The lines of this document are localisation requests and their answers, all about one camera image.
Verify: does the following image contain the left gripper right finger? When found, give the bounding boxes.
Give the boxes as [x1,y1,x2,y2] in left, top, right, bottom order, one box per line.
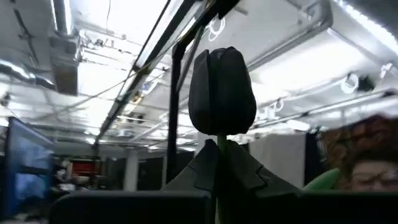
[223,139,398,224]

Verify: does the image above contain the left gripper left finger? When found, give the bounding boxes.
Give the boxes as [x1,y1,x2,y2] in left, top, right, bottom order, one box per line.
[49,139,218,224]

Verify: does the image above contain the black artificial tulip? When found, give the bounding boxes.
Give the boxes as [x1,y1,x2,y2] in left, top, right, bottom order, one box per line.
[188,45,341,224]

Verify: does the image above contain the person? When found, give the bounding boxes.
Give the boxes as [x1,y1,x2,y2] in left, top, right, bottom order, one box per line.
[317,113,398,192]

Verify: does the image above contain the blue glowing monitor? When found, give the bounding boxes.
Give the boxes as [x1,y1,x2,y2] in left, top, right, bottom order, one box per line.
[6,116,55,218]

